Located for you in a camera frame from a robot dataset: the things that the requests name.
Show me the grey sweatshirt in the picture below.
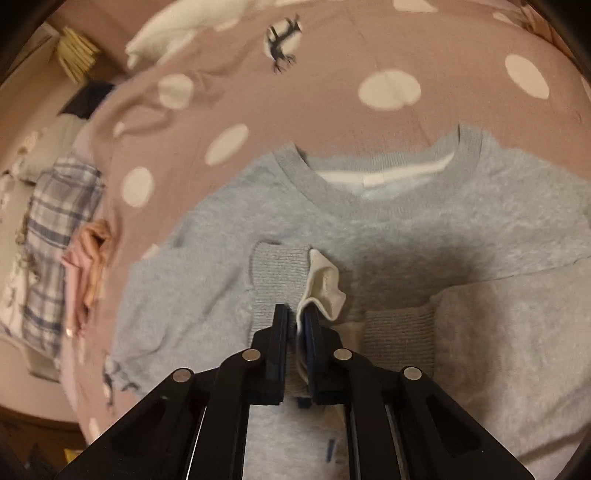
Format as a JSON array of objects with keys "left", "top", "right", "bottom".
[{"left": 105, "top": 126, "right": 590, "bottom": 478}]

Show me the peach pink small garment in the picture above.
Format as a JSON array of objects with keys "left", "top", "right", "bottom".
[{"left": 61, "top": 219, "right": 115, "bottom": 338}]

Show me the plaid blue white garment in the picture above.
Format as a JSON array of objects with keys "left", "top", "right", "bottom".
[{"left": 1, "top": 157, "right": 103, "bottom": 358}]

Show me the cream dark pillow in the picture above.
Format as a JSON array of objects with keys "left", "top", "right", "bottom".
[{"left": 9, "top": 80, "right": 115, "bottom": 184}]

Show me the pink polka dot bedspread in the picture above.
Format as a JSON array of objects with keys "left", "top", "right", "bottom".
[{"left": 63, "top": 1, "right": 590, "bottom": 440}]

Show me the white goose plush toy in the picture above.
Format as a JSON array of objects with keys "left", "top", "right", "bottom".
[{"left": 125, "top": 0, "right": 276, "bottom": 70}]

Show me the straw woven basket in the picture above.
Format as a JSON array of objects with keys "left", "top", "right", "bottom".
[{"left": 55, "top": 27, "right": 101, "bottom": 85}]

